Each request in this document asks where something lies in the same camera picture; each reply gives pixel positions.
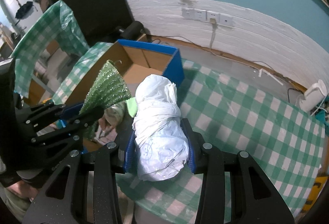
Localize patterned white cloth bundle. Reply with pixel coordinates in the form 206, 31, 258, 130
98, 102, 125, 135

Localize green glittery scrub cloth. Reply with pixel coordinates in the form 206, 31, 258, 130
80, 61, 132, 139

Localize light green foam sheet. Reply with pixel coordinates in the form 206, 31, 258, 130
125, 97, 138, 118

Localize person left hand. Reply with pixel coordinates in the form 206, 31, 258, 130
7, 180, 38, 201

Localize blue cardboard box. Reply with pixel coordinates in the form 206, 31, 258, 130
52, 39, 185, 106

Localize green checkered cloth on left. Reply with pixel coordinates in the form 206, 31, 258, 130
11, 0, 89, 98

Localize black dumbbell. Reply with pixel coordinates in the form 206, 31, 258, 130
116, 21, 144, 40

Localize white electric kettle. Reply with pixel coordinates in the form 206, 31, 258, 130
297, 79, 328, 113

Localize grey power cable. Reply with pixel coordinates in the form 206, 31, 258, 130
209, 18, 219, 50

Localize white wall socket strip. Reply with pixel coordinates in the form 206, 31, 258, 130
182, 8, 234, 28

